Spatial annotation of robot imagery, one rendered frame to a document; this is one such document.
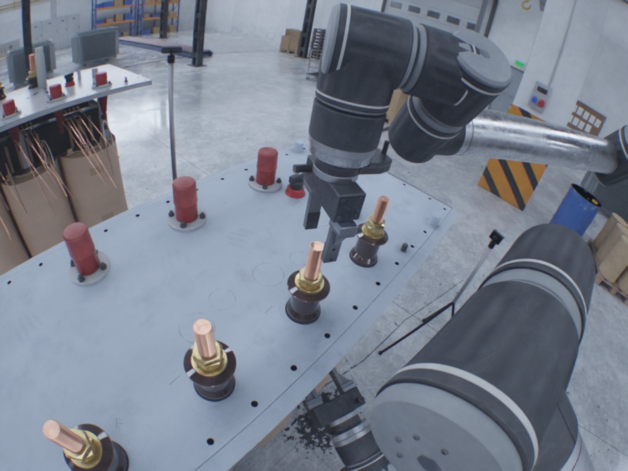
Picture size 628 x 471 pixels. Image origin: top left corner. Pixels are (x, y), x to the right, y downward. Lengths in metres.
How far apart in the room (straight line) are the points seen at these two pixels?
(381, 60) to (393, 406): 0.37
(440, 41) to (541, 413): 0.41
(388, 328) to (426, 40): 2.32
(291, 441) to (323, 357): 1.37
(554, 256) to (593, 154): 0.57
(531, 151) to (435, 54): 0.38
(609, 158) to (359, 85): 0.78
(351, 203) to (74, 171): 1.84
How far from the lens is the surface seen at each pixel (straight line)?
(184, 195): 0.90
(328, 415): 0.79
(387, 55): 0.42
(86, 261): 0.85
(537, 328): 0.29
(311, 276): 0.65
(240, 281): 0.80
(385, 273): 0.91
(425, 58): 0.43
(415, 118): 0.54
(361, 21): 0.42
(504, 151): 0.69
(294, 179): 1.07
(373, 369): 2.33
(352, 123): 0.43
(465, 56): 0.45
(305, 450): 2.03
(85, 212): 2.27
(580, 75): 5.30
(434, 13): 14.37
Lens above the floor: 1.97
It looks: 39 degrees down
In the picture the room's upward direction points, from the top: 12 degrees clockwise
